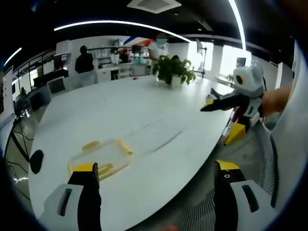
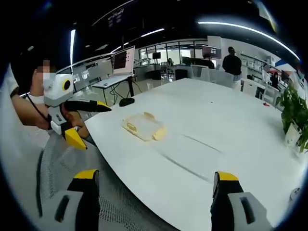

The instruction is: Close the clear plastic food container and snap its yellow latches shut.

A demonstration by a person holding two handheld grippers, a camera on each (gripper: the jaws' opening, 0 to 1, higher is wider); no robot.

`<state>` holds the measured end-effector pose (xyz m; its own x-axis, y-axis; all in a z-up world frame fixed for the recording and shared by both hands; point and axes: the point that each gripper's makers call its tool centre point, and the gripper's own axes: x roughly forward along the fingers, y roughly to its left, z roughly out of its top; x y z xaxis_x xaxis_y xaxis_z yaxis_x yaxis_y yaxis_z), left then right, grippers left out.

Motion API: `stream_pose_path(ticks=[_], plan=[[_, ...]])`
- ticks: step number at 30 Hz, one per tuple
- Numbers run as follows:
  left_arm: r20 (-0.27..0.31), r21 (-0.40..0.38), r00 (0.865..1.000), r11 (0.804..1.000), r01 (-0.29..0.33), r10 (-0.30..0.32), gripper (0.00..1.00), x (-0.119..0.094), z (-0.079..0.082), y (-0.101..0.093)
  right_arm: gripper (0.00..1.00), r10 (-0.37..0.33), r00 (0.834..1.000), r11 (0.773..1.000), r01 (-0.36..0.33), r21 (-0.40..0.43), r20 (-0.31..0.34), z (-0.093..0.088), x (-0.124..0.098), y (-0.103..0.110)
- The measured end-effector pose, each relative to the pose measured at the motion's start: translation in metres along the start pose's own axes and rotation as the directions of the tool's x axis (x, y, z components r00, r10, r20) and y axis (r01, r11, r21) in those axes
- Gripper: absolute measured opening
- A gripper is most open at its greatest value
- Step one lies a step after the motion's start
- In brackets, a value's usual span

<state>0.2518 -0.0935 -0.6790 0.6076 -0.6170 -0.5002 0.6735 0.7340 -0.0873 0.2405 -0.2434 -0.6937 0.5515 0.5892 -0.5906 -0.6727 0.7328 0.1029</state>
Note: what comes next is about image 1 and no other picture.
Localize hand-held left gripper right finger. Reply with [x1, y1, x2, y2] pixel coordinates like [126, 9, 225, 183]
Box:
[214, 160, 280, 231]

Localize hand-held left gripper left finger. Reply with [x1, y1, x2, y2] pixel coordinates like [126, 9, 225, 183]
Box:
[36, 162, 103, 231]

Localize yellow block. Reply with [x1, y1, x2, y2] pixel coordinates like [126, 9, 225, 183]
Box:
[224, 122, 246, 147]

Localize green potted plant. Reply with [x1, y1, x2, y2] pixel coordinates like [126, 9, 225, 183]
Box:
[152, 54, 197, 90]

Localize clear plastic box yellow clips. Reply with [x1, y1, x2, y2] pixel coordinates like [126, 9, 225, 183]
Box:
[68, 138, 134, 181]

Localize straight ceiling light strip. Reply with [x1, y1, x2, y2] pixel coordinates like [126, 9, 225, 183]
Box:
[228, 0, 247, 51]

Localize grey mesh office chair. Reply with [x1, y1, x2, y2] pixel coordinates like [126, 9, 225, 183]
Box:
[178, 120, 280, 231]

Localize black oval object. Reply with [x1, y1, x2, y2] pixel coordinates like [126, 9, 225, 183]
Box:
[29, 149, 44, 175]

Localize person's white shirt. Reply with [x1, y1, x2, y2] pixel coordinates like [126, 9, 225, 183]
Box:
[270, 39, 308, 210]

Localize ceiling air vent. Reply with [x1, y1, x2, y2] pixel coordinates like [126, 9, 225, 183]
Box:
[126, 0, 182, 14]

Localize curved ceiling light strip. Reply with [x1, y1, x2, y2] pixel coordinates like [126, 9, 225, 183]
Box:
[53, 20, 193, 43]

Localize white office chair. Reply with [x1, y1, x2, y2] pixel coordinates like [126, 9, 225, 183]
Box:
[46, 76, 67, 95]

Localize short ceiling light strip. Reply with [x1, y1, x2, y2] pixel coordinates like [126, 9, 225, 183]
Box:
[3, 47, 23, 67]

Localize black camera stand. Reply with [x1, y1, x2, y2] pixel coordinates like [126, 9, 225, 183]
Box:
[195, 38, 209, 79]

